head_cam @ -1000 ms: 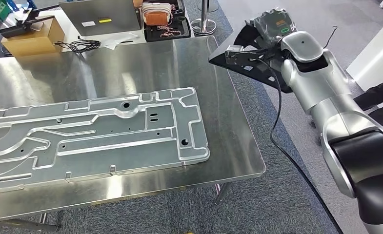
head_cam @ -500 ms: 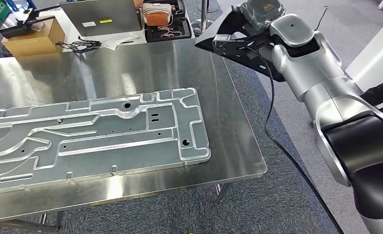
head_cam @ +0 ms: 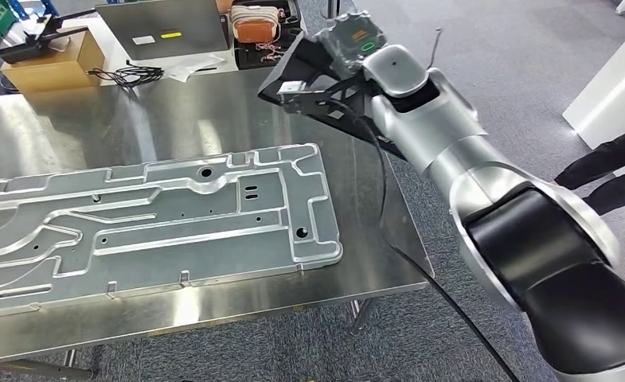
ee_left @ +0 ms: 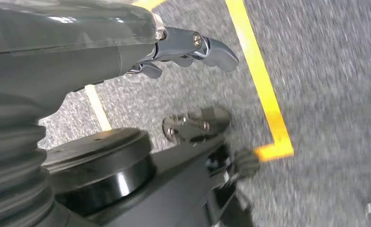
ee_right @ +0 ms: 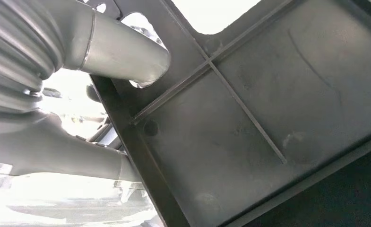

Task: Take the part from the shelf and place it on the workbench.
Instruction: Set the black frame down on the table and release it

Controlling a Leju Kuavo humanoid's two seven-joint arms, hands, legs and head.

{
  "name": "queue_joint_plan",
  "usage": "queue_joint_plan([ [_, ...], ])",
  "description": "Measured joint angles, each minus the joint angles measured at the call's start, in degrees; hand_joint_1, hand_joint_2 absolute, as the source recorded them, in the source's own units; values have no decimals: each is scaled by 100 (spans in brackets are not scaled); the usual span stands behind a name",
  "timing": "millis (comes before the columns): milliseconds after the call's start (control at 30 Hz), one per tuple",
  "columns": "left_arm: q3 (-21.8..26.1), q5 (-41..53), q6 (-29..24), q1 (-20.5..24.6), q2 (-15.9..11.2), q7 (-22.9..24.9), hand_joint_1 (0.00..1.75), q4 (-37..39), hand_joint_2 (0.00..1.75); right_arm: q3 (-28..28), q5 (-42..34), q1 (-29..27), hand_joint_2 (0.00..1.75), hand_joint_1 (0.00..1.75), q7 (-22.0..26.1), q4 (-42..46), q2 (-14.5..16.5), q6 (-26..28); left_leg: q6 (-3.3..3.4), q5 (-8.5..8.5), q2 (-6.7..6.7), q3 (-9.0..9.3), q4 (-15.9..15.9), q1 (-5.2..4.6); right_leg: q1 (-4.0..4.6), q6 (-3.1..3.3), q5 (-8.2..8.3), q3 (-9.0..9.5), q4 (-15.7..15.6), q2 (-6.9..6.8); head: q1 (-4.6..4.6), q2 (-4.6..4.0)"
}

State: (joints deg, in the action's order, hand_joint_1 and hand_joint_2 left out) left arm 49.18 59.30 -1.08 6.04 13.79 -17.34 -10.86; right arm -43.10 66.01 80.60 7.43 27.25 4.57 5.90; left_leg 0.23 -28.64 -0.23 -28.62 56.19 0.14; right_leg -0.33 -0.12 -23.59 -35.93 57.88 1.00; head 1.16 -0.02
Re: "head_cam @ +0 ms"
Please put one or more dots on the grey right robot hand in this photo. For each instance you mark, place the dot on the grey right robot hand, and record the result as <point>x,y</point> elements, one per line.
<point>351,45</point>

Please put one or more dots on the black plastic frame part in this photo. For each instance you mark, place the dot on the black plastic frame part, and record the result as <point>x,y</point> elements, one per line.
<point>301,60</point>

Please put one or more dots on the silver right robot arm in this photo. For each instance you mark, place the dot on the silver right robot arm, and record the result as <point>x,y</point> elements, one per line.
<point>449,147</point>

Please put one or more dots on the steel workbench table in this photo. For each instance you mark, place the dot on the steel workbench table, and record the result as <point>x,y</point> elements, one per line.
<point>159,116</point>

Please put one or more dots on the orange and white pouch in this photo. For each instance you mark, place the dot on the orange and white pouch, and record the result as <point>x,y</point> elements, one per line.
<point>254,26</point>

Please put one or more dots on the black foam-lined case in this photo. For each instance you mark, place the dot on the black foam-lined case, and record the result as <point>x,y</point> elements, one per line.
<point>249,55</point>

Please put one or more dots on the white paper sheet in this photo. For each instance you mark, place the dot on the white paper sheet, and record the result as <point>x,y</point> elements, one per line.
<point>191,66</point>

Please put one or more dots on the grey laptop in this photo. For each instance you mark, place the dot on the grey laptop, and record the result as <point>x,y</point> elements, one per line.
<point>169,26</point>

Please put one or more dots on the stamped metal panel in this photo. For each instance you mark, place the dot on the stamped metal panel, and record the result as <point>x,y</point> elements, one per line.
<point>185,253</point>

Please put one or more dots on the white plinth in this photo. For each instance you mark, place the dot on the white plinth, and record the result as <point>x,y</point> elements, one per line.
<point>613,100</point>

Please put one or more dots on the person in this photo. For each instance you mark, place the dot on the person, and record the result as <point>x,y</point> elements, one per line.
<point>613,174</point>

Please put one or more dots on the brown cardboard box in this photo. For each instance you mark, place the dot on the brown cardboard box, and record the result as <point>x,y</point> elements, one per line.
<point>53,68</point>

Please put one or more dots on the black desktop device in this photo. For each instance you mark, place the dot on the black desktop device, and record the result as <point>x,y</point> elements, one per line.
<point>27,45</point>

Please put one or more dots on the blue crate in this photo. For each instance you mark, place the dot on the blue crate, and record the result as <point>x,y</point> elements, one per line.
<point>27,6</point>

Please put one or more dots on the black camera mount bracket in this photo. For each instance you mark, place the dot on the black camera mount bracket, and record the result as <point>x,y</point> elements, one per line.
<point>338,89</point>

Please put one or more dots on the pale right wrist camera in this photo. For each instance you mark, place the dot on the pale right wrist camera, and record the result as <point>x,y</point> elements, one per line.
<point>291,87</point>

